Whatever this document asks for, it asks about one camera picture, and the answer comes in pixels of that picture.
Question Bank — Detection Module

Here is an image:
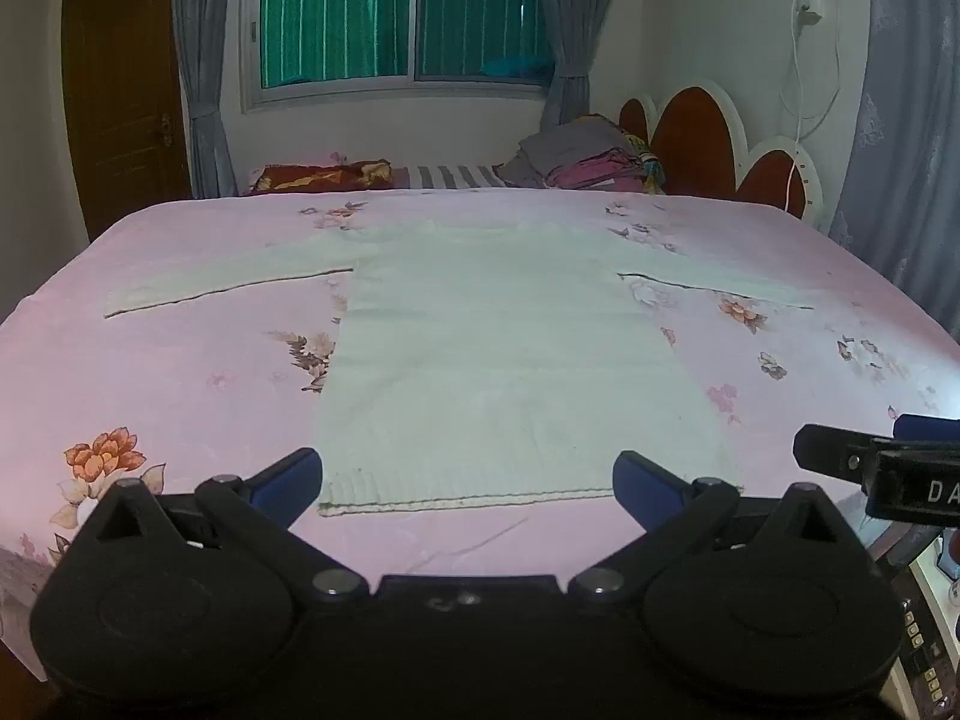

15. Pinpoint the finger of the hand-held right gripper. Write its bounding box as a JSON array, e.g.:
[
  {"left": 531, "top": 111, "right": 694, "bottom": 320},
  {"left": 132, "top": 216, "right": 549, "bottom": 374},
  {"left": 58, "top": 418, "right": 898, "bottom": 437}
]
[
  {"left": 793, "top": 423, "right": 880, "bottom": 482},
  {"left": 892, "top": 413, "right": 960, "bottom": 443}
]

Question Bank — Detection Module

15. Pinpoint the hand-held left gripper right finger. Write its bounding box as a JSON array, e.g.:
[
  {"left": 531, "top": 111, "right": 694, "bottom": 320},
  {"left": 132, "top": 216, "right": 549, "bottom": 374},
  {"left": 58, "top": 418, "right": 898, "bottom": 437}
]
[{"left": 568, "top": 451, "right": 872, "bottom": 605}]

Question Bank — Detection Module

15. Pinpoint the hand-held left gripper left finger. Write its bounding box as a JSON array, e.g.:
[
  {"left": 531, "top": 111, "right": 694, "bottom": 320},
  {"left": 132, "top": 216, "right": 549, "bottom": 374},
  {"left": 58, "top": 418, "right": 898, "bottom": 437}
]
[{"left": 73, "top": 448, "right": 370, "bottom": 605}]

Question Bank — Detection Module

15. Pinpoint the white knitted sweater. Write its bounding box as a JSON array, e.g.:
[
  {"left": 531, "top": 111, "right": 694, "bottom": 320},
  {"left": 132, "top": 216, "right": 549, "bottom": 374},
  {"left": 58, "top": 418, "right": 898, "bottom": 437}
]
[{"left": 103, "top": 219, "right": 818, "bottom": 517}]

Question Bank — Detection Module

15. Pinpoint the pile of folded clothes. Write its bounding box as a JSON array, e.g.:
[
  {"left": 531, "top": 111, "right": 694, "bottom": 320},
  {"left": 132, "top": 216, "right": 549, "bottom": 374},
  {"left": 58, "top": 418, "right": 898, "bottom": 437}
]
[{"left": 499, "top": 114, "right": 668, "bottom": 196}]

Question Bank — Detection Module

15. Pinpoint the white appliance with buttons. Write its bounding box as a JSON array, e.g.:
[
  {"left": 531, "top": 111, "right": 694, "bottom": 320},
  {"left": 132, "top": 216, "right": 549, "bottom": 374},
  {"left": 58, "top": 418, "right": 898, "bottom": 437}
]
[{"left": 874, "top": 525, "right": 960, "bottom": 720}]

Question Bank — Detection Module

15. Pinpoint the pink floral bedsheet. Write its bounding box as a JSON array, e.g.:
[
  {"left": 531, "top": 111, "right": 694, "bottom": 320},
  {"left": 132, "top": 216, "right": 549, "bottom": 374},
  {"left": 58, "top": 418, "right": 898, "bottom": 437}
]
[{"left": 0, "top": 187, "right": 960, "bottom": 683}]

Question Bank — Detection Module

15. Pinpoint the red patterned pillow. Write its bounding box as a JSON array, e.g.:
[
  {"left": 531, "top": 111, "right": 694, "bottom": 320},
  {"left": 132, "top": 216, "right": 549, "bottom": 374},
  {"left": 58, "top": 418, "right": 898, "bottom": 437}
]
[{"left": 247, "top": 160, "right": 395, "bottom": 196}]

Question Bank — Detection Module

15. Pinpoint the white and brown headboard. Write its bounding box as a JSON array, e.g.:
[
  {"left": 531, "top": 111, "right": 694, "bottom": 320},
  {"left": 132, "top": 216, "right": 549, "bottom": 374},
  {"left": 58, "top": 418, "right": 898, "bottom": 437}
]
[{"left": 619, "top": 82, "right": 826, "bottom": 230}]

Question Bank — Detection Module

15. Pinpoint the grey striped cloth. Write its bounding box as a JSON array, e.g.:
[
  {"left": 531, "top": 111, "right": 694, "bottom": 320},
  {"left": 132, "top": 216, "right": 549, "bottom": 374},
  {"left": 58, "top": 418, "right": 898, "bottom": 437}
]
[{"left": 390, "top": 163, "right": 511, "bottom": 190}]

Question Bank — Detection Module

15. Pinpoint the grey curtain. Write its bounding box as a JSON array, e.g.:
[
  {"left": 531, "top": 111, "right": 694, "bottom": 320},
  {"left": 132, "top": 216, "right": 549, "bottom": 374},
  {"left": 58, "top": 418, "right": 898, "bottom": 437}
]
[
  {"left": 536, "top": 0, "right": 646, "bottom": 132},
  {"left": 169, "top": 0, "right": 241, "bottom": 200}
]

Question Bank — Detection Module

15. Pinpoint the brown wooden door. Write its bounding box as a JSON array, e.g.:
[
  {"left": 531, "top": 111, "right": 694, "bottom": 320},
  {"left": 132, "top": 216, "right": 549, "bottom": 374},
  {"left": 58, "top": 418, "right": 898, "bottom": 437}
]
[{"left": 60, "top": 0, "right": 192, "bottom": 241}]

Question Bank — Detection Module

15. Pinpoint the teal bundle behind window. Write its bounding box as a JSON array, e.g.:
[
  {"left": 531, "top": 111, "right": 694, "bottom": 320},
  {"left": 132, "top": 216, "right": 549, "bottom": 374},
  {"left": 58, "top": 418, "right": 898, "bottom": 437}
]
[{"left": 480, "top": 55, "right": 556, "bottom": 87}]

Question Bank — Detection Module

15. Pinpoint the window with green pane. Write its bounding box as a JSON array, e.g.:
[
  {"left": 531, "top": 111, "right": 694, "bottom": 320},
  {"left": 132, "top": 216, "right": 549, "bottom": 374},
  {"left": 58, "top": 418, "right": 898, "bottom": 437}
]
[{"left": 240, "top": 0, "right": 560, "bottom": 113}]

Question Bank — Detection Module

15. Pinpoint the white cable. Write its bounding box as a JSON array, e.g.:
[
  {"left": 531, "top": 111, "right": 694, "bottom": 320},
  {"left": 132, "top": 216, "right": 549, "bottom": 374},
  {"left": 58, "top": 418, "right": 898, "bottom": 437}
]
[{"left": 778, "top": 15, "right": 845, "bottom": 215}]

